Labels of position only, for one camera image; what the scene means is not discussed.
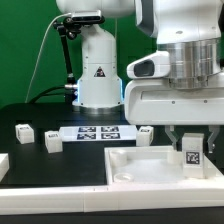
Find grey mounted camera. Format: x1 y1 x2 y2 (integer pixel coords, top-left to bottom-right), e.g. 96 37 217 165
71 10 104 25

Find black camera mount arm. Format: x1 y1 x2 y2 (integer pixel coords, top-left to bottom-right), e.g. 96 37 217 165
53 17 81 103

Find black base cables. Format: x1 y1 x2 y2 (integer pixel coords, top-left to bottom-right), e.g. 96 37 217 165
28 85 75 104

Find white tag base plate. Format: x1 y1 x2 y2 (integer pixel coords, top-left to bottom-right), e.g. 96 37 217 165
59 125 137 142

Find white camera cable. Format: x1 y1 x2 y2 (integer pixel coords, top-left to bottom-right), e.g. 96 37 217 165
24 12 73 104

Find white square tabletop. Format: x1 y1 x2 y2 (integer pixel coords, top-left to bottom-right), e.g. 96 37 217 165
104 146 224 185

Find white obstacle fence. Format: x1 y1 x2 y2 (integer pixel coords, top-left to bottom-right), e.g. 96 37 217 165
0 147 224 216

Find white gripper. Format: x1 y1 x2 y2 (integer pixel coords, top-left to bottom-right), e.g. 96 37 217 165
124 79 224 154

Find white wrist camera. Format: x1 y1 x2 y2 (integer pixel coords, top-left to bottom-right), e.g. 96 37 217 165
126 51 171 79

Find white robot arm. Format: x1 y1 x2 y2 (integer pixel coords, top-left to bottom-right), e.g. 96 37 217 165
56 0 224 140

